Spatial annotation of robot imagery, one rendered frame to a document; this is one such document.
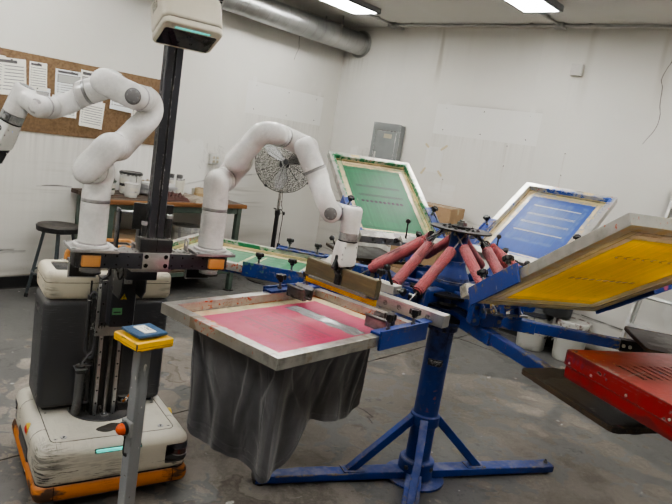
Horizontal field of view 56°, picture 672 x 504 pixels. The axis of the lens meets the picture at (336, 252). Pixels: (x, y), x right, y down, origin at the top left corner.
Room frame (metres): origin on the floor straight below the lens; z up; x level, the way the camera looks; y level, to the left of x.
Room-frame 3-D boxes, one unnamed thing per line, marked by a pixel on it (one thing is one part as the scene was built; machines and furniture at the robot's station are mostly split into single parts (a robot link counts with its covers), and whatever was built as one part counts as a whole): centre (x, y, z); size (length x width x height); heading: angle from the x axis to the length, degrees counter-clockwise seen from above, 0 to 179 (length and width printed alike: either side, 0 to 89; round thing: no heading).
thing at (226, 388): (1.98, 0.28, 0.74); 0.45 x 0.03 x 0.43; 51
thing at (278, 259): (3.17, 0.32, 1.05); 1.08 x 0.61 x 0.23; 81
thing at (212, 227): (2.41, 0.49, 1.21); 0.16 x 0.13 x 0.15; 35
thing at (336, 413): (2.04, -0.03, 0.74); 0.46 x 0.04 x 0.42; 141
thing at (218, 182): (2.41, 0.48, 1.37); 0.13 x 0.10 x 0.16; 177
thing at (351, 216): (2.38, 0.00, 1.35); 0.15 x 0.10 x 0.11; 87
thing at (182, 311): (2.21, 0.09, 0.97); 0.79 x 0.58 x 0.04; 141
